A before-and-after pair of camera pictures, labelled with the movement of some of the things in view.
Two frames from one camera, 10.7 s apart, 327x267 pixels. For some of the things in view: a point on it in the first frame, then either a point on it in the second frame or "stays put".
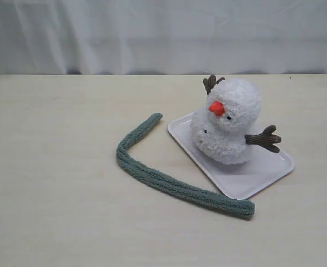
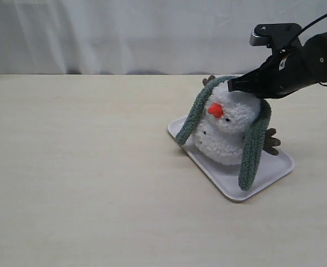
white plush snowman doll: (223, 130) stays put
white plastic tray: (264, 168) stays put
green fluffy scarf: (205, 199) to (254, 138)
